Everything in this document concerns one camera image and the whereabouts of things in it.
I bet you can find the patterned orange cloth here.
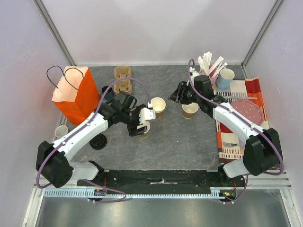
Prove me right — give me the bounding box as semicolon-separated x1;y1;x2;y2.
213;78;269;164

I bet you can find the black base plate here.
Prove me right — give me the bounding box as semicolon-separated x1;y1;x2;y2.
92;170;245;194

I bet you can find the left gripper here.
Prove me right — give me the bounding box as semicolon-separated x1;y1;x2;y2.
120;104;147;136

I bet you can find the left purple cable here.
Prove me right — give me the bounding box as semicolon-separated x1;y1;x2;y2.
36;78;152;203

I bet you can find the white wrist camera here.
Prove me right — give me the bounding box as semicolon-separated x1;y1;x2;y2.
189;67;200;84
139;102;156;124

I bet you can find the pink straw holder cup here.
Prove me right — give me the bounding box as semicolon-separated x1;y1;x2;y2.
208;68;218;86

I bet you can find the pink dotted plate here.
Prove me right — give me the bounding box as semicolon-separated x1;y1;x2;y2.
231;99;264;126

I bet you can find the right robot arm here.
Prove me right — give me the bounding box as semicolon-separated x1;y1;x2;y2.
169;75;284;186

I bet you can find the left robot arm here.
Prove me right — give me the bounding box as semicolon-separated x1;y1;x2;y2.
36;92;155;188

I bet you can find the light blue cup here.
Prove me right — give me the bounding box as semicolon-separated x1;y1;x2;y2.
216;68;235;89

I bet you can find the aluminium cable duct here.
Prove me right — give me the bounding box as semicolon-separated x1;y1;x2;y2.
44;188;225;199

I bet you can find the dark blue mug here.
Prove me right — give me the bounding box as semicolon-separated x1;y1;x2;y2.
101;86;115;101

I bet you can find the cardboard cup carrier stack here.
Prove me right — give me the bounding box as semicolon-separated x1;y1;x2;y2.
113;66;133;94

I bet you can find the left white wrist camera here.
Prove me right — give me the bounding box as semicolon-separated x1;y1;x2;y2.
139;102;156;124

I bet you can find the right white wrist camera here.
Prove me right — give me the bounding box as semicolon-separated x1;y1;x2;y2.
189;67;200;84

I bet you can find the small white grey cup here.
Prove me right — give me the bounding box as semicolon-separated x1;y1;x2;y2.
54;125;69;138

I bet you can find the brown paper cup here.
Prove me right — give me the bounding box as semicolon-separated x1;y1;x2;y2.
137;121;151;138
151;97;166;118
182;103;199;119

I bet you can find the orange paper bag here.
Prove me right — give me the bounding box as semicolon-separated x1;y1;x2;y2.
52;66;99;125

